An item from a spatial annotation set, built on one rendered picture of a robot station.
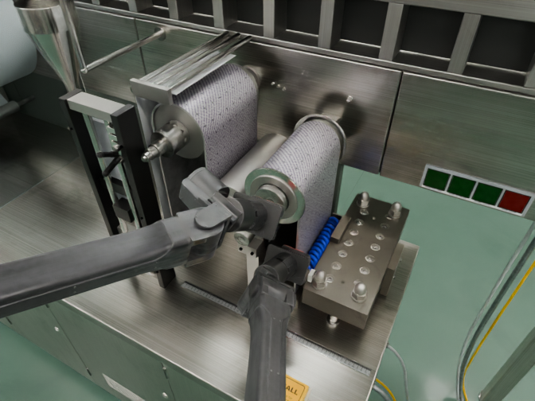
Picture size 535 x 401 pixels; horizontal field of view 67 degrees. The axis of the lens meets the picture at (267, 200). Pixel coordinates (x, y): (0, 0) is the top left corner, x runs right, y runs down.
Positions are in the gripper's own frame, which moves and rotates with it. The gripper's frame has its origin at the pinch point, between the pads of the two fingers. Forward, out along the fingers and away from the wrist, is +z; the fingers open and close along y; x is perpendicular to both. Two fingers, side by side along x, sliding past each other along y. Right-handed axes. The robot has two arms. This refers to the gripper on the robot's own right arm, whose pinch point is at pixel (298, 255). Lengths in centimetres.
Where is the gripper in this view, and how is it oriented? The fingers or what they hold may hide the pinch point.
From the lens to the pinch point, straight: 100.1
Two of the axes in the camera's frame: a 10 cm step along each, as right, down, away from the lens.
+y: 8.8, 3.1, -3.6
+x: 2.4, -9.4, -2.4
